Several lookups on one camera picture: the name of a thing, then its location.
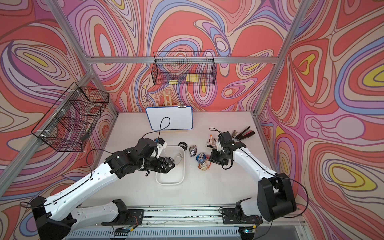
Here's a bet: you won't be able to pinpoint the black binder clip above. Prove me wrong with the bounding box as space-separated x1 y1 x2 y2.
178 102 186 108

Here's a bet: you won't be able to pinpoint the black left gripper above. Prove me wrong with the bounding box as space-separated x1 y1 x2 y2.
136 156 177 173

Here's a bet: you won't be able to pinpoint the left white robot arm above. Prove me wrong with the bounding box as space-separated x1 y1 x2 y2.
31 148 175 240

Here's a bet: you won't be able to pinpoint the blue transparent watch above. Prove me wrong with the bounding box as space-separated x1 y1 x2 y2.
196 153 207 163

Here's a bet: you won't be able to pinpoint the black smart watch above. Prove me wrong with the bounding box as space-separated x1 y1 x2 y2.
178 142 188 151

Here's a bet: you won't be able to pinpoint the dark brown leather watch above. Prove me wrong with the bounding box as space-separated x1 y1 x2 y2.
174 153 184 165

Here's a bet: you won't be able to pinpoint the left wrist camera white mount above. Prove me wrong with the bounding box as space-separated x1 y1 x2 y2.
153 138 167 159

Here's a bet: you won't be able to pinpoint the white board blue rim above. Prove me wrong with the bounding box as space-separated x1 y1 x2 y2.
146 106 193 130

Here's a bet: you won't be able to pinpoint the black wire basket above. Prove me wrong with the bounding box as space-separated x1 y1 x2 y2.
31 83 110 152
151 51 217 86

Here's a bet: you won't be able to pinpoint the black wire basket back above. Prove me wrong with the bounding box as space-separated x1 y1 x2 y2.
151 51 217 86

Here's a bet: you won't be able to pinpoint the white plastic storage box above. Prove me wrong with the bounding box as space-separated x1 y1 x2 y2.
156 146 185 186

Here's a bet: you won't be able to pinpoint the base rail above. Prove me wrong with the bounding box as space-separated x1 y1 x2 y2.
66 205 312 240

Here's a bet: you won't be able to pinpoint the white orange strap watch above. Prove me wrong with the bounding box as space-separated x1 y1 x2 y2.
209 135 215 146

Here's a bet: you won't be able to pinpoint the beige strap watch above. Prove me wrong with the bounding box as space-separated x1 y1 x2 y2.
199 161 211 172

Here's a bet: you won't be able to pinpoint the black red pliers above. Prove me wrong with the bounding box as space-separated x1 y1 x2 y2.
231 126 256 141

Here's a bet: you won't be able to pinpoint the wooden board easel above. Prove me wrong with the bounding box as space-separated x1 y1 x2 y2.
159 91 189 130

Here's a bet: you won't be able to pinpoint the black wire basket left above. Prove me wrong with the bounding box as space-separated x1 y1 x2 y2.
31 83 110 152

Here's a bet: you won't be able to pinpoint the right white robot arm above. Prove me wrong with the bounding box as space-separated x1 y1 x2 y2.
210 132 297 222

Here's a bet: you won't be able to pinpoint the brown purple strap watch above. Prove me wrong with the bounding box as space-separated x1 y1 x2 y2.
189 145 197 157

